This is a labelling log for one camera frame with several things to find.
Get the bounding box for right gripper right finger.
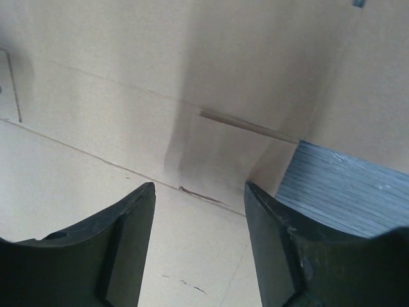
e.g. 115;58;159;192
244;182;408;306

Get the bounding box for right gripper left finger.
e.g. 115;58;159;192
1;182;156;306

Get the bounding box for cardboard box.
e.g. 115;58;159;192
1;1;408;306

